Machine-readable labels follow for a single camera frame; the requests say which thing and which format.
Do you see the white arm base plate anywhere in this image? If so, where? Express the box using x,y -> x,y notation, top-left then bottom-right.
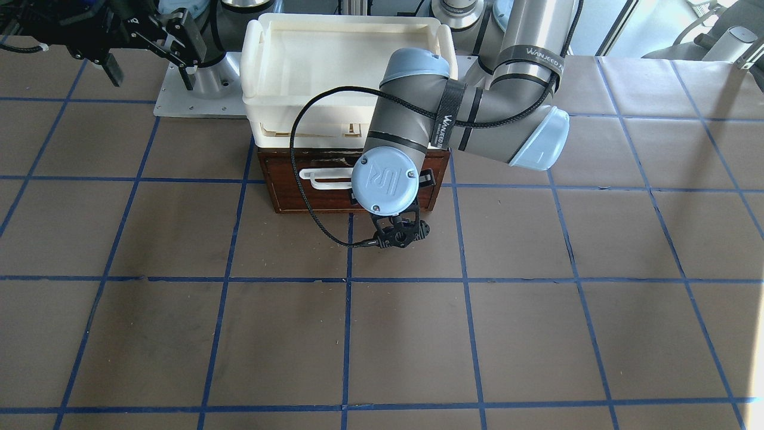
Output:
457,54 -> 509,90
153,52 -> 246,119

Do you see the dark brown wooden cabinet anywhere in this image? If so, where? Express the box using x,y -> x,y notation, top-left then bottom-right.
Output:
257,146 -> 452,214

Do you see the wooden drawer with white handle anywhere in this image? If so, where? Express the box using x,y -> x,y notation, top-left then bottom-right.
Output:
263,152 -> 448,214

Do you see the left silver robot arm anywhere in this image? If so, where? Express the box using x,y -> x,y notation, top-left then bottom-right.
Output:
351,1 -> 583,248

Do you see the white plastic tray with handles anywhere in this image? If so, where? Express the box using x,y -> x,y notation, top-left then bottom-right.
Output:
240,13 -> 458,149

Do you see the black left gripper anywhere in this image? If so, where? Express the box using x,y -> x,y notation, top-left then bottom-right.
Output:
369,203 -> 430,248

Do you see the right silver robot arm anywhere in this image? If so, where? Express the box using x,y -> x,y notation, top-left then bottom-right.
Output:
2,1 -> 284,90

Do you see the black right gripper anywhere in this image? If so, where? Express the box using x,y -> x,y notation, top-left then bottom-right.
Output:
2,1 -> 208,91

